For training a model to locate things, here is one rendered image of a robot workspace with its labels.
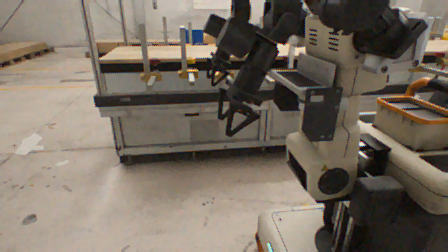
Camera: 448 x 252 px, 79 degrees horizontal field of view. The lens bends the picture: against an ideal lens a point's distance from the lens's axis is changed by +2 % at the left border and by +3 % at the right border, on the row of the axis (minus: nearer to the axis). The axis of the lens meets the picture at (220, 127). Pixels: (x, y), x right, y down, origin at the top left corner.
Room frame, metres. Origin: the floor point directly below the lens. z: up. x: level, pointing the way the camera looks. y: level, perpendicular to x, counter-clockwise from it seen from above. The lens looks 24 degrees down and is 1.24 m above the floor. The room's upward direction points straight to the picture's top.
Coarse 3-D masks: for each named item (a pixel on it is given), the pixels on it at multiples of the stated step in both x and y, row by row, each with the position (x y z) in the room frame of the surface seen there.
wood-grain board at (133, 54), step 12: (120, 48) 2.52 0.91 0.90; (132, 48) 2.52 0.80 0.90; (156, 48) 2.53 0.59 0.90; (168, 48) 2.53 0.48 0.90; (192, 48) 2.54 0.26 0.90; (204, 48) 2.54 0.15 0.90; (216, 48) 2.52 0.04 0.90; (300, 48) 2.52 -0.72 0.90; (432, 48) 2.47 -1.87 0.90; (444, 48) 2.46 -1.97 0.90; (108, 60) 1.95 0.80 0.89; (120, 60) 1.96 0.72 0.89; (132, 60) 1.97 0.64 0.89; (168, 60) 2.01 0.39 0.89; (180, 60) 2.02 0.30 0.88; (204, 60) 2.04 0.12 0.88; (240, 60) 2.08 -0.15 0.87
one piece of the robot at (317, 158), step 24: (312, 24) 0.89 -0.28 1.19; (312, 48) 0.89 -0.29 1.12; (336, 48) 0.75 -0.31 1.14; (336, 72) 0.76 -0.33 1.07; (360, 72) 0.76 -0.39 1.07; (360, 96) 0.78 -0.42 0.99; (288, 144) 0.90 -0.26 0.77; (312, 144) 0.81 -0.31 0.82; (336, 144) 0.72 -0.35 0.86; (312, 168) 0.71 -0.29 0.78; (336, 168) 0.72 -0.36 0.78; (312, 192) 0.72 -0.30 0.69; (336, 192) 0.72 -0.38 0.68
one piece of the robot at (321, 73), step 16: (304, 64) 0.88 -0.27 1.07; (320, 64) 0.77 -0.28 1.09; (288, 80) 0.79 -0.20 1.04; (304, 80) 0.80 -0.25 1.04; (320, 80) 0.76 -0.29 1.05; (288, 96) 0.94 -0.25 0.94; (304, 96) 0.70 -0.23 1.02; (320, 96) 0.69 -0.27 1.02; (336, 96) 0.70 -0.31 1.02; (304, 112) 0.69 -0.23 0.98; (320, 112) 0.69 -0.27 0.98; (336, 112) 0.70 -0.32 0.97; (304, 128) 0.69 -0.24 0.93; (320, 128) 0.69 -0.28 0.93
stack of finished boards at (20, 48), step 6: (18, 42) 7.98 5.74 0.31; (24, 42) 7.99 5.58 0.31; (30, 42) 7.99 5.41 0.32; (36, 42) 8.00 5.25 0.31; (42, 42) 8.06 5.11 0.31; (0, 48) 6.77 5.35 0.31; (6, 48) 6.77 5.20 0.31; (12, 48) 6.77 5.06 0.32; (18, 48) 6.78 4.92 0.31; (24, 48) 6.99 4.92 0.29; (30, 48) 7.28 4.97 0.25; (36, 48) 7.58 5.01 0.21; (42, 48) 7.93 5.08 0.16; (0, 54) 5.97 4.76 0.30; (6, 54) 6.16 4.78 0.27; (12, 54) 6.40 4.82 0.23; (18, 54) 6.63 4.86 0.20; (24, 54) 6.91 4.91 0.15; (0, 60) 5.88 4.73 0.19; (6, 60) 6.10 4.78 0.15
